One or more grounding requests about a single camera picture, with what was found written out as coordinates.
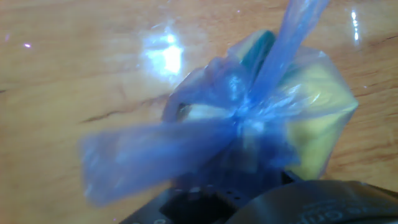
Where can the blue translucent plastic bag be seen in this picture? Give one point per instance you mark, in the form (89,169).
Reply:
(186,149)

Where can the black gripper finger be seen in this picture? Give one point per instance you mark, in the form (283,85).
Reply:
(199,208)

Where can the yellow foam block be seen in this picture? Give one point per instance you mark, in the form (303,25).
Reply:
(314,137)

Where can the teal and yellow sponge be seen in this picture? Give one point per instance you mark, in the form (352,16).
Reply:
(259,46)

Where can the white object with brown end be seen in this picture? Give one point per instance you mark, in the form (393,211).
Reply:
(208,112)

